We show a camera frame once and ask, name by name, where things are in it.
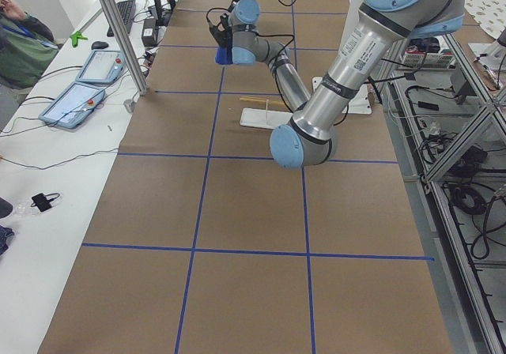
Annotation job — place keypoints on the blue grey microfibre towel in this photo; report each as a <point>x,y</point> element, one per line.
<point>223,56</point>

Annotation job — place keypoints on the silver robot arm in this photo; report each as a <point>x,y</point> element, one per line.
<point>309,137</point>

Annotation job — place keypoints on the white wooden towel rack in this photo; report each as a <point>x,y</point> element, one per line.
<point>263,118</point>

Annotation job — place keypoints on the black power adapter box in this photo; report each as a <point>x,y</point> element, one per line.
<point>150,32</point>

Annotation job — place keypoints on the black keyboard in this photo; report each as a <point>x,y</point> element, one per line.
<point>127,10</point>

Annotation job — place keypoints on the black computer mouse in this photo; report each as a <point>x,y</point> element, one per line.
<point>99,45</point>

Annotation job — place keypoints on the far blue teach pendant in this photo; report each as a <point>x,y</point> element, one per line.
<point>102,67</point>

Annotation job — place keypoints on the blue teach pendant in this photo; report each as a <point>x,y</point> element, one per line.
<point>73,106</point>
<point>102,67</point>

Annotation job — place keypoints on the green object on desk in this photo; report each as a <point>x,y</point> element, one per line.
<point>76,37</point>

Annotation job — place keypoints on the near blue teach pendant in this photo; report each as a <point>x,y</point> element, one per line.
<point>73,106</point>

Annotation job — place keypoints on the person in green shirt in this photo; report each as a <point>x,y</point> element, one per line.
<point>27,46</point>

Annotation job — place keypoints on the small black device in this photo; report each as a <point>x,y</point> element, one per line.
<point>41,202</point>

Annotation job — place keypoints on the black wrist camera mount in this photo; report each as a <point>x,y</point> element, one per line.
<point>222,31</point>

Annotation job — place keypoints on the aluminium frame post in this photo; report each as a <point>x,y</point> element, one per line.
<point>122,38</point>

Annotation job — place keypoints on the white pedestal column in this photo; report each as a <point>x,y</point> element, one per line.
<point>351,38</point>

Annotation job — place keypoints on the white wire basket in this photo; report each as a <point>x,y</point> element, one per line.
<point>431,60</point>

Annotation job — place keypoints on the aluminium frame table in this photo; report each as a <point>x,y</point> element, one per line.
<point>452,124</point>

